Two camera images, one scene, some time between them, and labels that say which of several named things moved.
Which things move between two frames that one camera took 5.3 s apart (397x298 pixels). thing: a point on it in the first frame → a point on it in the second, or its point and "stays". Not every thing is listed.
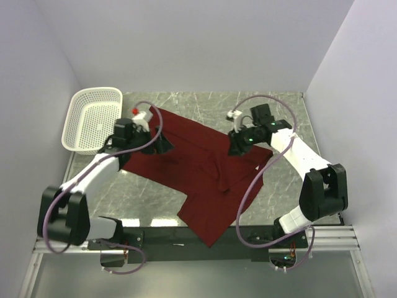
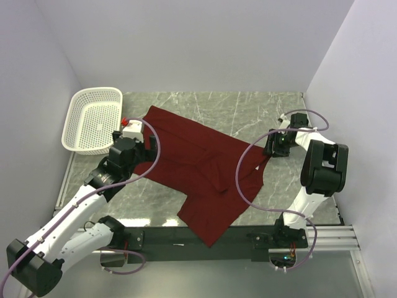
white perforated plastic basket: (90, 117) stays
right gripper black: (235, 142) → (270, 147)
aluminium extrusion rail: (332, 238) stays
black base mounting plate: (242, 243) stays
